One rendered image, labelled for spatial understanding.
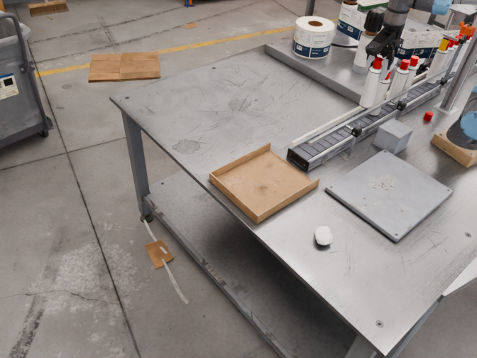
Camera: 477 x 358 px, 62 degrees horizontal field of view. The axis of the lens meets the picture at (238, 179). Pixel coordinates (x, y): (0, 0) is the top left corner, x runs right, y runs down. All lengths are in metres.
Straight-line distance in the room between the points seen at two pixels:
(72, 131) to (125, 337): 1.71
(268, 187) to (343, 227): 0.29
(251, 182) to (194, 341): 0.89
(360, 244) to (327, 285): 0.20
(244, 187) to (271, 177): 0.12
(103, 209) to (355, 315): 1.75
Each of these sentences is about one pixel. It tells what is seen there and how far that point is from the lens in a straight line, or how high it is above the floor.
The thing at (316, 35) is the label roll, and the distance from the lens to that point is 2.14.
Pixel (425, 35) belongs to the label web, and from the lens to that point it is 2.27.
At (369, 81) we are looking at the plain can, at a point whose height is 1.07.
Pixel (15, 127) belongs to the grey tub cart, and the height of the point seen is 0.22.
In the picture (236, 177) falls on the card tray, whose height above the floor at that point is 0.83.
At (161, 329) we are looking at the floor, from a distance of 2.04.
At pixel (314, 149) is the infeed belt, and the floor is 0.88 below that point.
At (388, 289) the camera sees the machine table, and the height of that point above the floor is 0.83.
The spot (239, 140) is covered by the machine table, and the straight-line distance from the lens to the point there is 1.62.
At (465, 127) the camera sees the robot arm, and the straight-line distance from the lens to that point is 1.62.
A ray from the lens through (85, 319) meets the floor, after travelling 2.13.
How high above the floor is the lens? 1.82
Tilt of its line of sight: 43 degrees down
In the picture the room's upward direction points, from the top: 4 degrees clockwise
